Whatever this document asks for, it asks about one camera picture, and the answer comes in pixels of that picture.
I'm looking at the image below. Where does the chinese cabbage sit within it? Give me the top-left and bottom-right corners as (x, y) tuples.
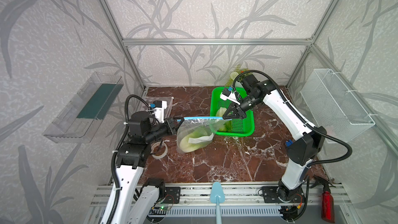
(179, 129), (214, 153)
(216, 107), (232, 132)

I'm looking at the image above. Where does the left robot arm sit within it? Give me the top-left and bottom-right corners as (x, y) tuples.
(101, 94), (184, 224)

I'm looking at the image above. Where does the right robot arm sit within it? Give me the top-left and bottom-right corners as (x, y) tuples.
(220, 70), (352, 202)

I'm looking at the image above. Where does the green plastic basket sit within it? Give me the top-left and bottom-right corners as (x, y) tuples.
(210, 87), (255, 138)

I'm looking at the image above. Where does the clear tape roll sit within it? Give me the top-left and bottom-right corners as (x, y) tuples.
(151, 142), (169, 160)

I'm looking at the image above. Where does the potted flower plant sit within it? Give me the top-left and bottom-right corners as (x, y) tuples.
(225, 64), (249, 87)

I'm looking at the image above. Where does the light blue shovel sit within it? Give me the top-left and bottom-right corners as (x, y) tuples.
(210, 181), (225, 224)

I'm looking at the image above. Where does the red object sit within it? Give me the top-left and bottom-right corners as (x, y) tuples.
(310, 176), (335, 224)

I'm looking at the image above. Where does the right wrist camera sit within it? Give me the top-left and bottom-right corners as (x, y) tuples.
(220, 87), (240, 105)

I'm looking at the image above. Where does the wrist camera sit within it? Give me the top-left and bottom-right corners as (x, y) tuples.
(220, 87), (240, 105)
(149, 100), (167, 123)

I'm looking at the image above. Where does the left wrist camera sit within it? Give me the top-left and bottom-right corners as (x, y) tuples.
(149, 100), (167, 123)

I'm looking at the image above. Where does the circuit board with wires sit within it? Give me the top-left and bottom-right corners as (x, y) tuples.
(149, 195), (175, 215)

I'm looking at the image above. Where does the white wire basket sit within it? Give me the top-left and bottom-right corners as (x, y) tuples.
(301, 68), (375, 143)

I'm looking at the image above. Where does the clear plastic wall shelf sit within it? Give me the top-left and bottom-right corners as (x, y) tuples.
(43, 72), (124, 144)

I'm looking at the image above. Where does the aluminium frame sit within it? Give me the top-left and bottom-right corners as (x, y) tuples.
(86, 0), (398, 212)

